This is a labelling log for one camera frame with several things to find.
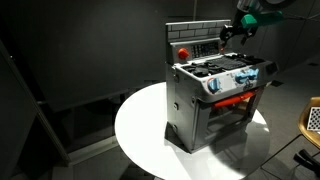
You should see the yellow wooden chair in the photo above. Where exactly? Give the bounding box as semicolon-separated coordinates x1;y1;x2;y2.
261;96;320;174

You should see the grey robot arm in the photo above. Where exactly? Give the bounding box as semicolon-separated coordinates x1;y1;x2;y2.
220;0;296;47

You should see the orange oven door handle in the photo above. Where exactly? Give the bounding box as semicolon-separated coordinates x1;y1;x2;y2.
213;91;256;108

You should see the blue middle right knob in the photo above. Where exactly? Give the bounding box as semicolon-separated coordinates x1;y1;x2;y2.
248;69;259;80

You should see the grey toy stove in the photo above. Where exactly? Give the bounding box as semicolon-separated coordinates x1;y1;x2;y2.
165;19;278;153

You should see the black white calibration board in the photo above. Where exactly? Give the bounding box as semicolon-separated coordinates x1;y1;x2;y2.
307;107;320;131

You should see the blue knob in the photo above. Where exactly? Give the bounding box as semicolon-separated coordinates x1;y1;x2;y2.
235;73;248;84
208;78;221;93
248;69;259;80

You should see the black stove control panel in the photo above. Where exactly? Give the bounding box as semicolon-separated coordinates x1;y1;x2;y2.
192;42;219;58

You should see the round white table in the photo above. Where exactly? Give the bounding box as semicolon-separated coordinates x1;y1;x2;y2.
115;83;270;180

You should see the red round stove knob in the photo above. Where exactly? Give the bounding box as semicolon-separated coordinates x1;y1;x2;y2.
178;48;189;59

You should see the black burner grate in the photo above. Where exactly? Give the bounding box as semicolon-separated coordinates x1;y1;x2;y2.
183;54;263;77

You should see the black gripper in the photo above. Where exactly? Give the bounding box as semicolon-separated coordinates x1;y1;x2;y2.
219;10;257;45

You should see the blue left front knob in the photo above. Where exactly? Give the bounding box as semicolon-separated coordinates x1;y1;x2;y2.
208;78;221;93

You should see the blue middle left knob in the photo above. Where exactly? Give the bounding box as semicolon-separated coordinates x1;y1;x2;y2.
235;73;248;84

